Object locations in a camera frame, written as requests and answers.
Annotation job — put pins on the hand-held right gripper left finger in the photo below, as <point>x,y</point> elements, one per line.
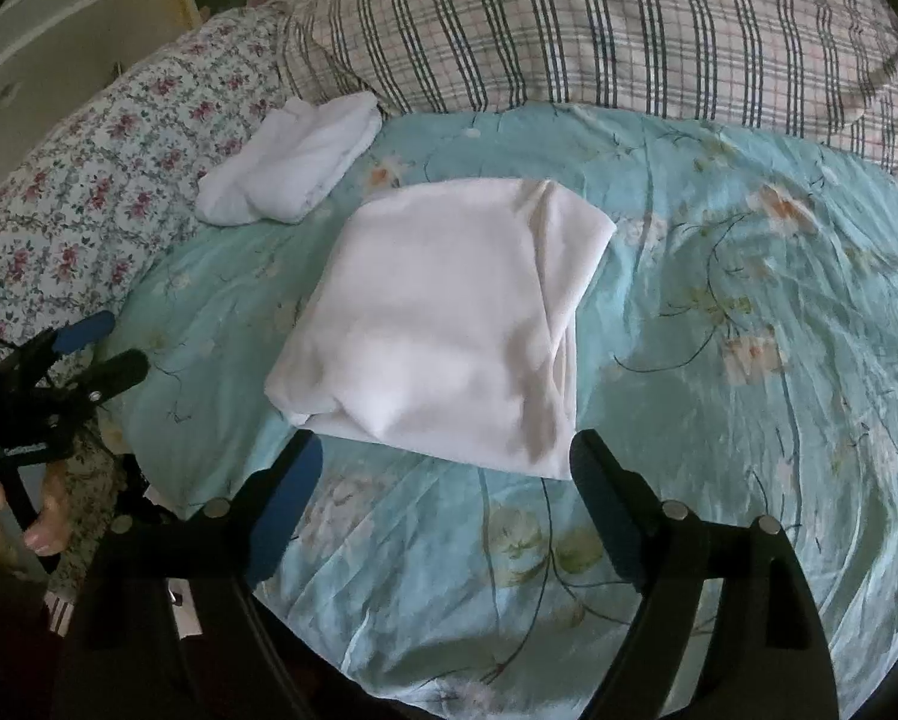
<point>299,484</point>

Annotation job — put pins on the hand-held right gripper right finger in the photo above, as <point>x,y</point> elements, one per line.
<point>605,510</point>

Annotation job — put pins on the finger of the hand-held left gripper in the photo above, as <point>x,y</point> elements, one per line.
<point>81,331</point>
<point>115,379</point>

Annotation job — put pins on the large white garment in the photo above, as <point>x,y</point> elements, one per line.
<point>449,330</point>

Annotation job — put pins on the person's left hand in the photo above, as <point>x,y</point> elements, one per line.
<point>44,517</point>

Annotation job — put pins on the olive floral cloth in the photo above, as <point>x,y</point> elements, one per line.
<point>89,499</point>

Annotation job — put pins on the floral pillow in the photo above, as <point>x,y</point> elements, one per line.
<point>111,187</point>

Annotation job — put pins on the teal floral bedsheet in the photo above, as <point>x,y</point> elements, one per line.
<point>681,360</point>

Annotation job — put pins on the small folded white cloth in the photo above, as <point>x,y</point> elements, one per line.
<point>291,157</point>

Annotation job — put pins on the cream cabinet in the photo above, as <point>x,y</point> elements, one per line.
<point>66,30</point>

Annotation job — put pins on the plaid pillow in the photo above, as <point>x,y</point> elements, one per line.
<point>606,22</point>

